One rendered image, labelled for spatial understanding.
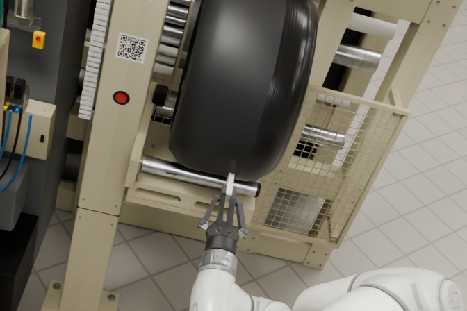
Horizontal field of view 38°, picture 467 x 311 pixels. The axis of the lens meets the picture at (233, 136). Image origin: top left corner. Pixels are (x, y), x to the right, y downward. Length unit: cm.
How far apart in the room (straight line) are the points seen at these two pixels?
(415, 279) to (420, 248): 235
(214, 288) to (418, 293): 59
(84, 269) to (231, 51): 105
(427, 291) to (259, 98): 69
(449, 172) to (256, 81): 262
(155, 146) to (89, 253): 42
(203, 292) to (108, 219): 68
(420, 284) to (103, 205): 123
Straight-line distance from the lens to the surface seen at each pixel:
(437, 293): 111
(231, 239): 165
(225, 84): 159
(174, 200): 194
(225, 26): 162
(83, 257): 230
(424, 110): 455
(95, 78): 185
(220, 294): 156
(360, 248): 330
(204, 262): 161
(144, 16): 172
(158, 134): 218
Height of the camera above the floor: 214
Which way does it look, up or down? 36 degrees down
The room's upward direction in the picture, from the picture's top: 19 degrees clockwise
